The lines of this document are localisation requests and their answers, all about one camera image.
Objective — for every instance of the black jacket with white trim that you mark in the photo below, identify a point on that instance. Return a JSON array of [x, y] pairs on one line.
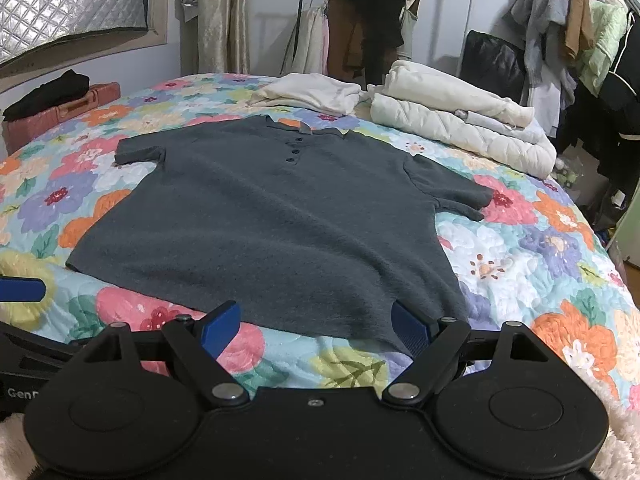
[[622, 75]]

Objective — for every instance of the pink suitcase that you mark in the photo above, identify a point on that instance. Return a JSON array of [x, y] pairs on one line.
[[60, 110]]

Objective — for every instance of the white quilted folded blanket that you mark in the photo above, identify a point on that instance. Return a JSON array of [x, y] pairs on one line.
[[465, 120]]

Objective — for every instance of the grey hanging garment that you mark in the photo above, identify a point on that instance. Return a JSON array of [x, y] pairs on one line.
[[542, 25]]

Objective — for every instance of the white hanging garments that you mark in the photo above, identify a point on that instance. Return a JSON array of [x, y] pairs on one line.
[[310, 40]]

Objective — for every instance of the beige curtain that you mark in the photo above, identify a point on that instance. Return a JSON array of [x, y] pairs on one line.
[[222, 15]]

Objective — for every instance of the black folded cloth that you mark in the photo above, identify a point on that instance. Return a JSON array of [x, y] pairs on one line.
[[47, 91]]

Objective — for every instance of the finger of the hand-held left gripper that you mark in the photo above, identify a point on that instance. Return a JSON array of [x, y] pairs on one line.
[[20, 289]]

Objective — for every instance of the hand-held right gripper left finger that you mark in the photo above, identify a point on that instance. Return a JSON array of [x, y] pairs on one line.
[[220, 324]]

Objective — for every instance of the brown hanging garment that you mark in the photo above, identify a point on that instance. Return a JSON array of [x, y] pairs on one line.
[[345, 35]]

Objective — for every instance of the black hanging garment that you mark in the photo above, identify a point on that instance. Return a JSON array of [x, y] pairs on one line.
[[375, 15]]

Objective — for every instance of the cream folded garment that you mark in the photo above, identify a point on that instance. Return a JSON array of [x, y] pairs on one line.
[[312, 91]]

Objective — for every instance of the dark grey polo shirt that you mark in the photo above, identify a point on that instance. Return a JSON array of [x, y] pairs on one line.
[[280, 230]]

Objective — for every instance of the tan hanging garment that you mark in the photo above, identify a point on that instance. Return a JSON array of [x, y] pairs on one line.
[[579, 20]]

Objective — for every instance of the floral quilt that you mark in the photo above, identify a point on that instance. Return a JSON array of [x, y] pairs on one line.
[[525, 260]]

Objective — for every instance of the light green quilted jacket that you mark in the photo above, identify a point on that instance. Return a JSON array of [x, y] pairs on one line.
[[602, 45]]

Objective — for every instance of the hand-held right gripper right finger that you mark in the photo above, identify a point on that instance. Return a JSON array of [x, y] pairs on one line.
[[407, 324]]

